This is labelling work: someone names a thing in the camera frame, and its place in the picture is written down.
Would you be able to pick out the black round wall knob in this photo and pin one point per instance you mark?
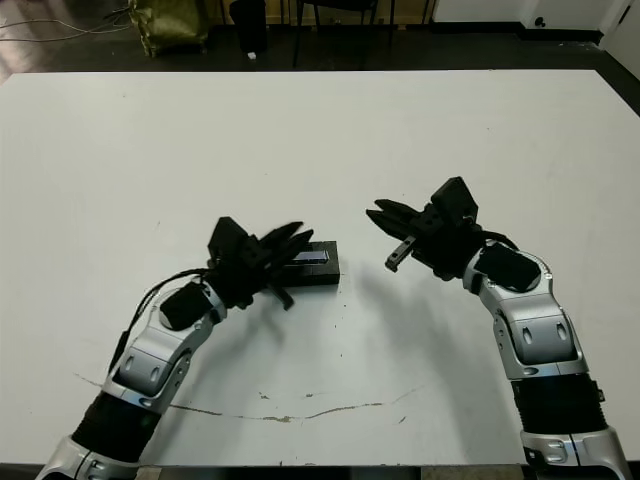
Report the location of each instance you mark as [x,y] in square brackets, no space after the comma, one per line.
[539,21]

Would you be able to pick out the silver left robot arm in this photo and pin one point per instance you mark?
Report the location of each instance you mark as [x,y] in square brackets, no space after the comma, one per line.
[155,350]

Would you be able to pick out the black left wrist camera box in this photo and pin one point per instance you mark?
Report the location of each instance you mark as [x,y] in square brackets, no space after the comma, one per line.
[227,237]

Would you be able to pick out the black box lid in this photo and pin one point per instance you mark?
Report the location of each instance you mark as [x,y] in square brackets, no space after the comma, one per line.
[320,270]

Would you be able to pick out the olive green bag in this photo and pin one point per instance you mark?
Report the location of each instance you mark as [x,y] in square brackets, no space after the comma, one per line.
[170,25]

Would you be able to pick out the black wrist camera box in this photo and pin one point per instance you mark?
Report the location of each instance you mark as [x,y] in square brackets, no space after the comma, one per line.
[227,237]
[456,200]

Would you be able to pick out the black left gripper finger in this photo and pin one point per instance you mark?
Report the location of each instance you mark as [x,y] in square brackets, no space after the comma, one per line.
[295,242]
[282,234]

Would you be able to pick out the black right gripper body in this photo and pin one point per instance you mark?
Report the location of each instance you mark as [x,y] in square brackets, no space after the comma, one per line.
[442,245]

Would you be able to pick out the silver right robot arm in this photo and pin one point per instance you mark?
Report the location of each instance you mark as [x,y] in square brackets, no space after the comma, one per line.
[540,330]

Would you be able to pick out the black bin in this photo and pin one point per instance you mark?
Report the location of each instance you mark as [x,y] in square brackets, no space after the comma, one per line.
[252,27]

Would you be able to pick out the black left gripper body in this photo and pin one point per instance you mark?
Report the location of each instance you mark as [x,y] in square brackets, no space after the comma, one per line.
[250,275]

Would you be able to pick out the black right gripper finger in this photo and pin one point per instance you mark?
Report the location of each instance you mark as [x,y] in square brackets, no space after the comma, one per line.
[402,211]
[395,225]

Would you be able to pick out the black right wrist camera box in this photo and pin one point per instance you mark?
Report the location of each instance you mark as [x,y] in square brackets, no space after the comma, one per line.
[456,200]

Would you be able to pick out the black baseboard ledge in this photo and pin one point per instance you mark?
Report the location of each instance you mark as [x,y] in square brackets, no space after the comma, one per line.
[515,35]

